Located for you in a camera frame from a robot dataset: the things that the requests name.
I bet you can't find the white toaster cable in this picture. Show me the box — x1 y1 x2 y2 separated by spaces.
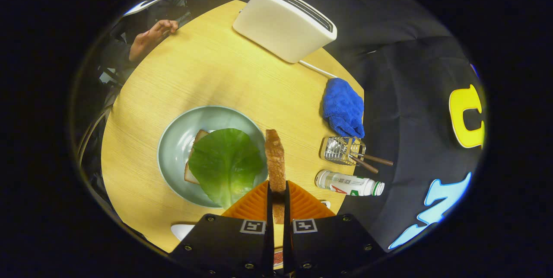
298 59 338 79

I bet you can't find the oval white plate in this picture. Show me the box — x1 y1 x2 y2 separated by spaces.
171 224 196 242

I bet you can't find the metal wire utensil holder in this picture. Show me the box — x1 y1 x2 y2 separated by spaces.
320 136 366 166

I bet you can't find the bread slice under lettuce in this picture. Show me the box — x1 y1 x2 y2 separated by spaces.
184 129 211 185

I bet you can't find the white toaster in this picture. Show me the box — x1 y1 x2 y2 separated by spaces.
232 0 337 64

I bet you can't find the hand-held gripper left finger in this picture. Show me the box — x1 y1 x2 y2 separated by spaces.
168 180 275 278

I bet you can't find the brown-handled utensil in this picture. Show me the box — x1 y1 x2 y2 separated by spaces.
350 155 379 174
352 152 394 166

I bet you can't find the white plastic bottle green cap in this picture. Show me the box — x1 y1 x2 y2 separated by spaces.
315 170 385 197

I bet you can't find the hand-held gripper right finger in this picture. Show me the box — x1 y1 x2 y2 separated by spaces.
283 180 386 278

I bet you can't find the green lettuce leaf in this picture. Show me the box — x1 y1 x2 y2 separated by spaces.
188 128 264 209

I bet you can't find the toasted bread slice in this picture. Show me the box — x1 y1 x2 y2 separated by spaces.
264 129 287 225

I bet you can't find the metal frame chair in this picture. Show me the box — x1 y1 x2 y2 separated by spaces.
77 105 114 166

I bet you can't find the pale green round plate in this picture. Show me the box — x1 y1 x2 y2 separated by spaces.
157 105 269 208

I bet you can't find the blue cloth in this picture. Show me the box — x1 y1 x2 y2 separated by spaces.
322 78 365 139

